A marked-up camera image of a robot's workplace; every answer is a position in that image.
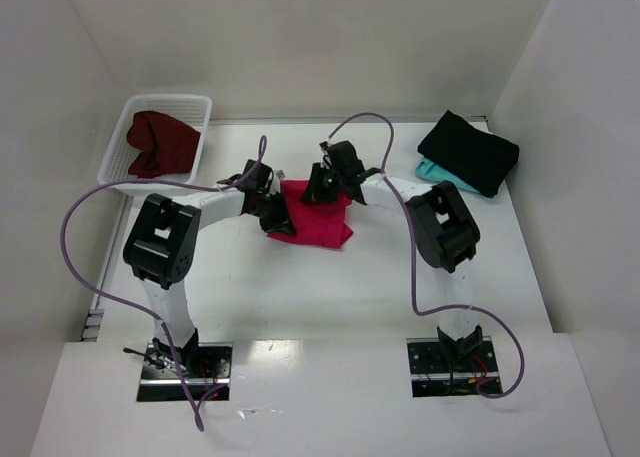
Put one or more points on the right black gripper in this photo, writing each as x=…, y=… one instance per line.
x=323, y=189

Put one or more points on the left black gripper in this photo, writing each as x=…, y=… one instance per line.
x=273, y=213

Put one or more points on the pink t shirt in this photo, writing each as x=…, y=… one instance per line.
x=319, y=225

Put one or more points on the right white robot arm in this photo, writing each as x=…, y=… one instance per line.
x=441, y=229

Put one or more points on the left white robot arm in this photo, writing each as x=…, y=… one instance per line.
x=161, y=246

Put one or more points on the teal folded t shirt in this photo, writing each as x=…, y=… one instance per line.
x=430, y=171

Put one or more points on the dark red t shirt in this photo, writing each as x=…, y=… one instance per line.
x=166, y=145

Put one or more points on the white plastic basket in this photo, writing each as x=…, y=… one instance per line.
x=194, y=110

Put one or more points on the black folded t shirt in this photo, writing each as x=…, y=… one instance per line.
x=480, y=159

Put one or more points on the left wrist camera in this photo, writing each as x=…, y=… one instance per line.
x=276, y=182

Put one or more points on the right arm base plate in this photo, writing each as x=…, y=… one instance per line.
x=432, y=376

